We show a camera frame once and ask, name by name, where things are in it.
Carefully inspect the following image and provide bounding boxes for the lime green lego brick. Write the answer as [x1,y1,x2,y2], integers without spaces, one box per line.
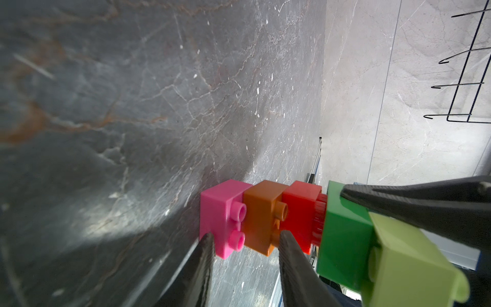
[361,213,471,306]

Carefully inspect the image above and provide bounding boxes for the orange lego brick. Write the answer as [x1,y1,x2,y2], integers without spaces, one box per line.
[242,180,288,257]

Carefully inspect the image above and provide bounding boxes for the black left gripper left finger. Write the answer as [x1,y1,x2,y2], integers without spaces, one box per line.
[155,233,216,306]

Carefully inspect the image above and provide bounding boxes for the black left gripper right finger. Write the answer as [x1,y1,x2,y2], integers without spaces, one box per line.
[279,230,340,307]

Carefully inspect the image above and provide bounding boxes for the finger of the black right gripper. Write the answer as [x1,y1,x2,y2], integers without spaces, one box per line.
[341,176,490,249]

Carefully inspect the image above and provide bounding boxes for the red lego brick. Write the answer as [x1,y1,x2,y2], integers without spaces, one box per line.
[280,181,327,254]

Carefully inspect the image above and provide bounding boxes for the long green lego brick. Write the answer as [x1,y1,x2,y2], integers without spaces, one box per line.
[317,181,374,292]

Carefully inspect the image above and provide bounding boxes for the black wire hook rack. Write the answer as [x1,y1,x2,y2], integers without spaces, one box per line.
[423,1,490,125]

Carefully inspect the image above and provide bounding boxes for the pink lego brick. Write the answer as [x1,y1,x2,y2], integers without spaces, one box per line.
[199,180,252,259]

